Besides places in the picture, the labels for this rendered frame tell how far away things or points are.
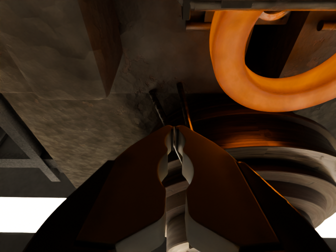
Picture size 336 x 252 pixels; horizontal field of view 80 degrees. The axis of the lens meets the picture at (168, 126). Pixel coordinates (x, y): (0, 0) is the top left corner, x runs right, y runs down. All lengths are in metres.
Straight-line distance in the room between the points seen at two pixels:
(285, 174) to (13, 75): 0.43
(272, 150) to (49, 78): 0.28
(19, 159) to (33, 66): 6.25
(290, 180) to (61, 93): 0.33
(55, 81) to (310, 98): 0.28
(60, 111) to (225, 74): 0.37
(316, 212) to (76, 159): 0.57
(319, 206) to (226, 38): 0.32
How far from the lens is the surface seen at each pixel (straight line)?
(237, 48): 0.22
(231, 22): 0.21
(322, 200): 0.44
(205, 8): 0.18
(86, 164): 0.66
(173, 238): 0.41
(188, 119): 0.28
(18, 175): 9.79
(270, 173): 0.33
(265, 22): 0.34
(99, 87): 0.21
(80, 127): 0.52
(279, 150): 0.32
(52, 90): 0.23
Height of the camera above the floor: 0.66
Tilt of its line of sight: 48 degrees up
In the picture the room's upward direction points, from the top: 179 degrees clockwise
